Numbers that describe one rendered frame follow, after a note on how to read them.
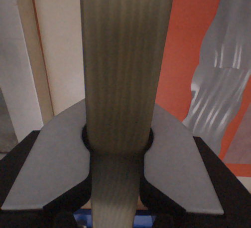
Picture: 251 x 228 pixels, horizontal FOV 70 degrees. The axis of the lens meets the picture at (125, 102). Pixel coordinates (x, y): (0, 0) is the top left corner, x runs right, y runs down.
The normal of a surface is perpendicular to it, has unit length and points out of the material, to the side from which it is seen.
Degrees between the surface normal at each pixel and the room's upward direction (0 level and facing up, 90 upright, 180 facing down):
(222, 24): 37
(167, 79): 0
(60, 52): 0
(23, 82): 0
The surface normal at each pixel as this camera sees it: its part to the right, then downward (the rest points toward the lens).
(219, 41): -0.60, 0.44
